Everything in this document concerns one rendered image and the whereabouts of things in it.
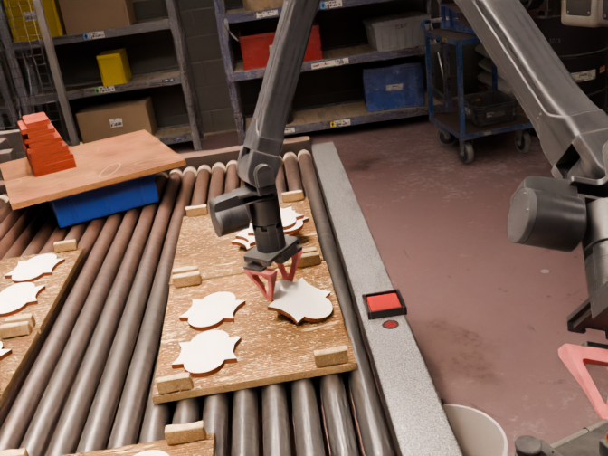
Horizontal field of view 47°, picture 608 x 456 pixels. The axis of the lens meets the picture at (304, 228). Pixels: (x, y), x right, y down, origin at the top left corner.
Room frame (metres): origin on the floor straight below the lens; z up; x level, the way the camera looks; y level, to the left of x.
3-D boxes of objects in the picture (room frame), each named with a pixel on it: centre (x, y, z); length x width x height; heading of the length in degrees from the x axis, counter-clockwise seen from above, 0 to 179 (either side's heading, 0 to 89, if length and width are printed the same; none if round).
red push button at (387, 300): (1.19, -0.13, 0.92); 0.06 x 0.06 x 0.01; 1
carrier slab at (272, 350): (1.19, 0.13, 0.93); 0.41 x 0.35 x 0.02; 3
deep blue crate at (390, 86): (5.97, -0.93, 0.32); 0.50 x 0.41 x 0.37; 87
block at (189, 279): (1.38, 0.27, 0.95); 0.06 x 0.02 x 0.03; 93
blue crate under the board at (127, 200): (2.08, 0.62, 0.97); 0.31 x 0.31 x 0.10; 23
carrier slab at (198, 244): (1.61, 0.15, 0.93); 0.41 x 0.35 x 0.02; 2
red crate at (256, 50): (5.94, -0.02, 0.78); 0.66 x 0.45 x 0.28; 91
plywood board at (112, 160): (2.14, 0.65, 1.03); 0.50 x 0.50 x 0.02; 23
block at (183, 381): (0.99, 0.25, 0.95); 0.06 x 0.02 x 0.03; 93
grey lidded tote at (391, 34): (5.92, -1.00, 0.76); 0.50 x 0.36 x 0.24; 97
